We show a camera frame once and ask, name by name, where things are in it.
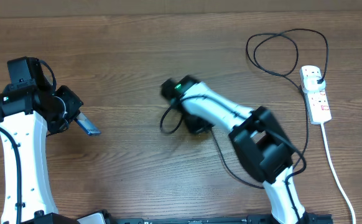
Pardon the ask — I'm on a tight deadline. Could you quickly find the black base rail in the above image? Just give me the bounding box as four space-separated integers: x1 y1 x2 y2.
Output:
22 210 334 224

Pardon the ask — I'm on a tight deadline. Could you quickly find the white power strip cord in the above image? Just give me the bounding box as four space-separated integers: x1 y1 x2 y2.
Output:
320 123 357 224

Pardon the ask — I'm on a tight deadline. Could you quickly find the black USB-C charging cable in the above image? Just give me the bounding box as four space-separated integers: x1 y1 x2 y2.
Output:
210 28 329 190

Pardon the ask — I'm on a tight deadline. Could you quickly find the white USB charger adapter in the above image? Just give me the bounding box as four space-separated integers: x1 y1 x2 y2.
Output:
302 77 326 93

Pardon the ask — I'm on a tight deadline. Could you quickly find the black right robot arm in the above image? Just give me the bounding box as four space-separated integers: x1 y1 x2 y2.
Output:
161 75 308 223

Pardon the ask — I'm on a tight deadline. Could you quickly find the white power strip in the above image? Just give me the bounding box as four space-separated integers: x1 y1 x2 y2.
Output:
299 65 332 124

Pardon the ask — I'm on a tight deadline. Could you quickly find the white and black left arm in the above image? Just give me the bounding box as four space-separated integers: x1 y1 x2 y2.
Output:
0 57 83 223

